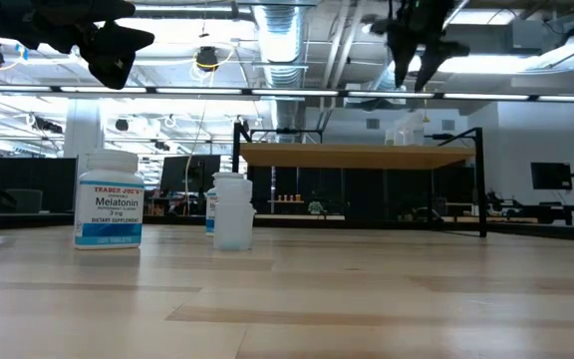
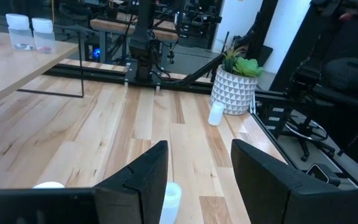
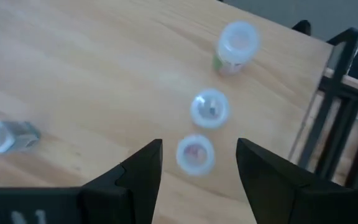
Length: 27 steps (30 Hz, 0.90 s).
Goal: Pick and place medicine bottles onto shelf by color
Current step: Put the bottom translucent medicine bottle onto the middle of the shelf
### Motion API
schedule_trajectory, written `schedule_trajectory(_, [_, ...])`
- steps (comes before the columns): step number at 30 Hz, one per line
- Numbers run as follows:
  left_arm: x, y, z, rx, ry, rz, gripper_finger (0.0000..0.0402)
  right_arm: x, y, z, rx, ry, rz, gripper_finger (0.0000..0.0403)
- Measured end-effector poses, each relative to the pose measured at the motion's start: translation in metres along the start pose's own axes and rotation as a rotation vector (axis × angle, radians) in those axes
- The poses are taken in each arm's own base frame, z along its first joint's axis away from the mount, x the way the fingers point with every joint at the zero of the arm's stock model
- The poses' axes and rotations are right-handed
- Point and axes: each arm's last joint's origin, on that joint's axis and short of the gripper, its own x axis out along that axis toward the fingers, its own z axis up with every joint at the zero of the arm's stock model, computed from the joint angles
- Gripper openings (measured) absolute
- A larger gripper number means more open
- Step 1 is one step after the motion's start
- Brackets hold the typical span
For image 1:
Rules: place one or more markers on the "black bar with light strips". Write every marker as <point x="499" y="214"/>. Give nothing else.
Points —
<point x="102" y="90"/>

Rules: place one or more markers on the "wooden shelf with black legs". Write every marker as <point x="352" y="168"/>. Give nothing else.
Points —
<point x="357" y="157"/>

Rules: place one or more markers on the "dark background monitor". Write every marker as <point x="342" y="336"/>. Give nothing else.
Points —
<point x="177" y="174"/>

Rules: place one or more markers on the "small background plant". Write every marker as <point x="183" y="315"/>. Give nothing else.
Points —
<point x="316" y="208"/>

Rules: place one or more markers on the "white melatonin bottle blue label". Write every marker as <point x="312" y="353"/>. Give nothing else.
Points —
<point x="108" y="209"/>
<point x="209" y="214"/>

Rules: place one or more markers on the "black partition panel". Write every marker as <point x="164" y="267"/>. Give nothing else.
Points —
<point x="43" y="174"/>

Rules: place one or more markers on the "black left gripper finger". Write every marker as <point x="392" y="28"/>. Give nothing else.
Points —
<point x="102" y="10"/>
<point x="112" y="55"/>

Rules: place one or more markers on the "straight silver ventilation duct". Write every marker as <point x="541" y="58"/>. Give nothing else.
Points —
<point x="279" y="40"/>

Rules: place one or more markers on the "background desk with black equipment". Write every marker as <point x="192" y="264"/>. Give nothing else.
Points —
<point x="541" y="212"/>

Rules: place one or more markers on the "diagonal silver spiral duct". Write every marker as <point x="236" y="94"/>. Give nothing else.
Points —
<point x="381" y="80"/>

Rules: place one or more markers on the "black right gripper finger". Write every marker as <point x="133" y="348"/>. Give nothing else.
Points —
<point x="400" y="50"/>
<point x="439" y="52"/>

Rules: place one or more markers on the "translucent white plastic bottle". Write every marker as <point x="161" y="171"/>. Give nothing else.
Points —
<point x="234" y="224"/>

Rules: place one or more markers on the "background shelf with orange bottles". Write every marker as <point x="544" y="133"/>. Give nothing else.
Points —
<point x="287" y="198"/>

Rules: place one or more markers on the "white column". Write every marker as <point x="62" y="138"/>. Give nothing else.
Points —
<point x="83" y="129"/>

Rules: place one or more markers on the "grey chair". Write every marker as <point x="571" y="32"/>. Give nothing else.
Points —
<point x="24" y="202"/>

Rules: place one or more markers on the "bright ceiling light panel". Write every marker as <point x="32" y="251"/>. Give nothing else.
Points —
<point x="496" y="64"/>

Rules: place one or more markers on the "dark monitor on arm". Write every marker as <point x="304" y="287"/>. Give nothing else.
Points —
<point x="551" y="175"/>

